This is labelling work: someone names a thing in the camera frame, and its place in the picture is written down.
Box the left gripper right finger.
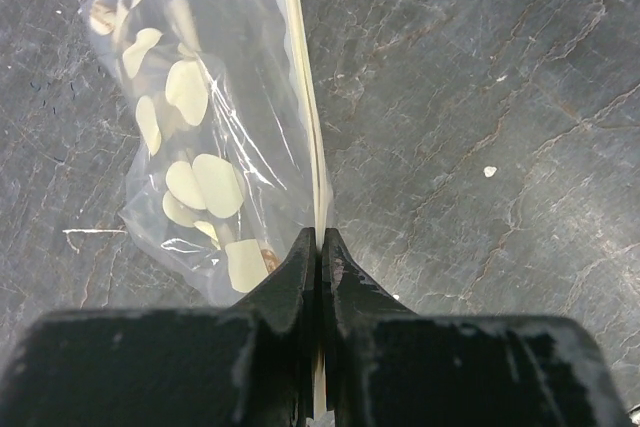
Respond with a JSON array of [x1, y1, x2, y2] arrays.
[[322, 229, 631, 426]]

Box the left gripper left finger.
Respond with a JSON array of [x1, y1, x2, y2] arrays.
[[1, 228, 316, 426]]

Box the clear polka dot zip bag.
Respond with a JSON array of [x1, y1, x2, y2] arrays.
[[80, 0, 332, 426]]

